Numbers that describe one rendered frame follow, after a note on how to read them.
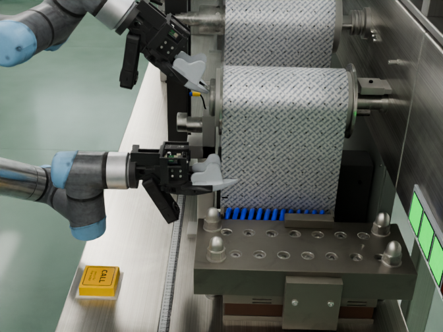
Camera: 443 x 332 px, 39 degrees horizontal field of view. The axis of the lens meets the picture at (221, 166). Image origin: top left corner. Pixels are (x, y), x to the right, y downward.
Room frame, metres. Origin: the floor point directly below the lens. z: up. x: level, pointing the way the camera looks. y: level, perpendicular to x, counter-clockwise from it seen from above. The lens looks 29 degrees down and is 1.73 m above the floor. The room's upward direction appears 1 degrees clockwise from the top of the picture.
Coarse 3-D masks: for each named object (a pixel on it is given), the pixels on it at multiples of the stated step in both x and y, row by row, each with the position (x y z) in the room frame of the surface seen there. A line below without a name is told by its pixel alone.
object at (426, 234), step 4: (424, 216) 0.79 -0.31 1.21; (424, 220) 0.79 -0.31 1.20; (424, 224) 0.78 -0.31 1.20; (428, 224) 0.77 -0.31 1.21; (424, 228) 0.78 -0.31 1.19; (428, 228) 0.76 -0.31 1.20; (420, 232) 0.79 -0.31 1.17; (424, 232) 0.78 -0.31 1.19; (428, 232) 0.76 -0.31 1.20; (432, 232) 0.75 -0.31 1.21; (420, 236) 0.79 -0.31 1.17; (424, 236) 0.77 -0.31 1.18; (428, 236) 0.76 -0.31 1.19; (420, 240) 0.79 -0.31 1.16; (424, 240) 0.77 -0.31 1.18; (428, 240) 0.75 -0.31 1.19; (424, 244) 0.77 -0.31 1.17; (428, 244) 0.75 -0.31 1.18; (424, 248) 0.76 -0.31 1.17; (428, 248) 0.75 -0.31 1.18
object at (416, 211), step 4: (416, 196) 0.84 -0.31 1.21; (416, 200) 0.84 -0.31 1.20; (412, 204) 0.85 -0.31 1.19; (416, 204) 0.83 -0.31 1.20; (412, 208) 0.85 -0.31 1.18; (416, 208) 0.83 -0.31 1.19; (420, 208) 0.81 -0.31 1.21; (412, 212) 0.84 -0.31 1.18; (416, 212) 0.83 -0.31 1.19; (420, 212) 0.81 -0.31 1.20; (412, 216) 0.84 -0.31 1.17; (416, 216) 0.82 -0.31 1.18; (420, 216) 0.81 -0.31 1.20; (412, 220) 0.84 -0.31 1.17; (416, 220) 0.82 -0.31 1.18; (412, 224) 0.83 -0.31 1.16; (416, 224) 0.82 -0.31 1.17; (416, 228) 0.81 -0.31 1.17; (416, 232) 0.81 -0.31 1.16
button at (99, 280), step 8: (88, 272) 0.98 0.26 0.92; (96, 272) 0.98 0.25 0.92; (104, 272) 0.98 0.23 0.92; (112, 272) 0.98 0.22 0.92; (88, 280) 0.96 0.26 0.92; (96, 280) 0.96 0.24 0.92; (104, 280) 0.96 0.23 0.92; (112, 280) 0.96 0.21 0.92; (80, 288) 0.94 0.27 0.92; (88, 288) 0.94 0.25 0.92; (96, 288) 0.94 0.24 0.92; (104, 288) 0.94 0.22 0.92; (112, 288) 0.94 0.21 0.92
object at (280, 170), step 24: (240, 144) 1.07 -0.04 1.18; (264, 144) 1.07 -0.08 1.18; (288, 144) 1.07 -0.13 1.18; (312, 144) 1.07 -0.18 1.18; (336, 144) 1.07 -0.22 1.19; (240, 168) 1.07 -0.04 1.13; (264, 168) 1.07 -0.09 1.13; (288, 168) 1.07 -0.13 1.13; (312, 168) 1.07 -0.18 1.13; (336, 168) 1.07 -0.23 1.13; (240, 192) 1.07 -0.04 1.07; (264, 192) 1.07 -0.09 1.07; (288, 192) 1.07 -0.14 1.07; (312, 192) 1.07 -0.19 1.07; (336, 192) 1.07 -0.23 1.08
